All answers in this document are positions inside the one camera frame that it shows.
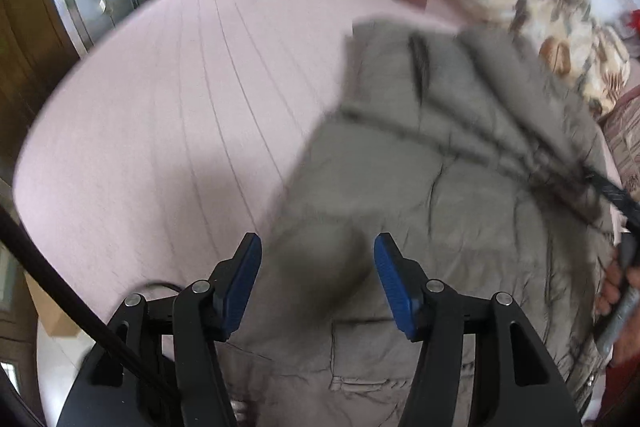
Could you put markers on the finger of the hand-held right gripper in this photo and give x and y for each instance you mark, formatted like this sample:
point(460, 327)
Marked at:
point(615, 199)

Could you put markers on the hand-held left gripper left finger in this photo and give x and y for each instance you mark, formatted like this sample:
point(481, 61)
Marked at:
point(240, 287)

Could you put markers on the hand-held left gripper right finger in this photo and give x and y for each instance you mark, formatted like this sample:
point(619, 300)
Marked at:
point(395, 287)

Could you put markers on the olive hooded puffer jacket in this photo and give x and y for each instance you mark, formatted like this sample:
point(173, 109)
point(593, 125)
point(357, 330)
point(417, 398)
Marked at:
point(400, 187)

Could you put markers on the person's right forearm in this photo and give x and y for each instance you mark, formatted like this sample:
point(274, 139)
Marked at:
point(625, 394)

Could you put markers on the person's right hand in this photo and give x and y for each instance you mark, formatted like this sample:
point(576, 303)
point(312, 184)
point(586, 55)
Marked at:
point(612, 289)

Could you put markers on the striped floral headboard cushion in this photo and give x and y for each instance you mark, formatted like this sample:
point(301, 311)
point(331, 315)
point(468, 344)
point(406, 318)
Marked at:
point(625, 142)

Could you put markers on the red cloth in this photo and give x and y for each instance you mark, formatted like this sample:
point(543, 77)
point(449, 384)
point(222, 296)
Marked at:
point(635, 19)

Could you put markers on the cardboard box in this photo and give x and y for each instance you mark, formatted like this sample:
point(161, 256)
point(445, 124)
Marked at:
point(50, 312)

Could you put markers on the pink quilted bed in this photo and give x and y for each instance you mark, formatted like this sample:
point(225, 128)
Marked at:
point(150, 107)

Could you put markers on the beige floral blanket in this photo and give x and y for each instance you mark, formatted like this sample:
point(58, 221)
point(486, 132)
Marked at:
point(540, 7)

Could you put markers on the wooden stained glass door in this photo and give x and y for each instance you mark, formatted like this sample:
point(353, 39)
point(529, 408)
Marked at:
point(55, 7)

